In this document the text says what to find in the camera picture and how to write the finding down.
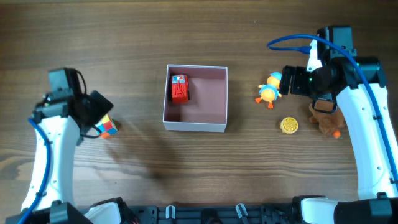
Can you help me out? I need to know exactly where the yellow toy duck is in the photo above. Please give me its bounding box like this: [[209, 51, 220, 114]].
[[255, 72, 282, 109]]

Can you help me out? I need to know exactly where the colourful puzzle cube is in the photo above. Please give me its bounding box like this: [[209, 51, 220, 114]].
[[95, 114, 118, 139]]

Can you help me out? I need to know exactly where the red toy fire truck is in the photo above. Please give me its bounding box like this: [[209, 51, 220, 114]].
[[171, 74, 189, 103]]

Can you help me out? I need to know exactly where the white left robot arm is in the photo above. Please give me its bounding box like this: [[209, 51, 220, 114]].
[[6, 68, 138, 224]]

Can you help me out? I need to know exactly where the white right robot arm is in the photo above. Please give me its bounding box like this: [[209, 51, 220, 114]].
[[280, 26, 397, 223]]

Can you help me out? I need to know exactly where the brown plush toy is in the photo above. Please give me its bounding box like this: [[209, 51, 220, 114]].
[[308, 101, 345, 139]]

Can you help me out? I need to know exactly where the yellow round toy disc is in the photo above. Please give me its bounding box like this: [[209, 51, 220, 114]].
[[280, 117, 299, 134]]

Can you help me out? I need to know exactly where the white cardboard box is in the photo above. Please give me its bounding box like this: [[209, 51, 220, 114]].
[[162, 64, 228, 133]]

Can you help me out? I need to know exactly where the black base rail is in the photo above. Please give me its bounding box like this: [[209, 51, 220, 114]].
[[130, 203, 304, 224]]

